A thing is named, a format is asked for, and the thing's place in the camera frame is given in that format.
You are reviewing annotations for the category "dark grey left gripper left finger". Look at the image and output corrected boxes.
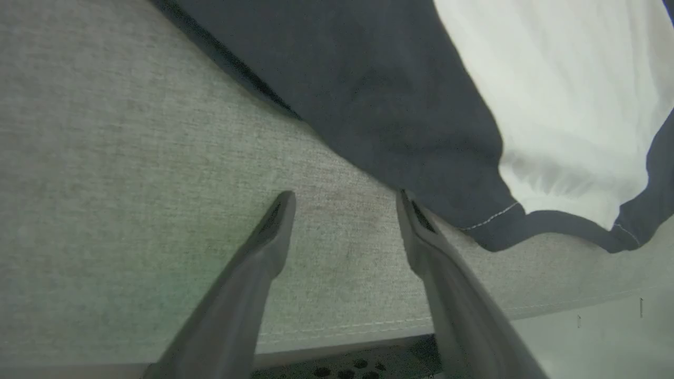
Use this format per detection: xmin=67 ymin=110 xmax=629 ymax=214
xmin=142 ymin=191 xmax=297 ymax=379

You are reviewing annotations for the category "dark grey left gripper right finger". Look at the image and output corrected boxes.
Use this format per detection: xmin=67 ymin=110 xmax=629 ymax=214
xmin=396 ymin=189 xmax=548 ymax=379

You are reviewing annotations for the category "white and dark grey shirt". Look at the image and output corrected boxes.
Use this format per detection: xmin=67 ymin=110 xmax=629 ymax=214
xmin=150 ymin=0 xmax=674 ymax=254

